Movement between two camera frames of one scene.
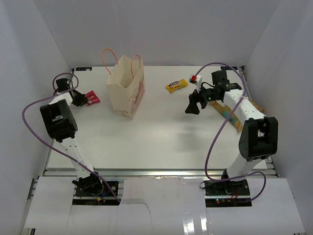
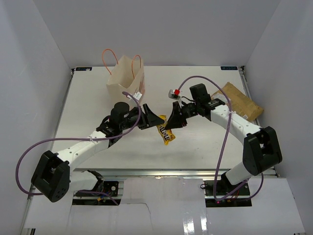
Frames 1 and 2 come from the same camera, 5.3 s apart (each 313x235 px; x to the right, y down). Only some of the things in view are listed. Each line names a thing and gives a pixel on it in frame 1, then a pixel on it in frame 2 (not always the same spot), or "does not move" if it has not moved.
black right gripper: [194, 98] → [176, 120]
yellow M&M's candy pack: [176, 84] → [166, 134]
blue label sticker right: [226, 68] does not move
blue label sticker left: [83, 68] does not move
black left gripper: [80, 102] → [150, 119]
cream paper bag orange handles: [126, 83] does not move
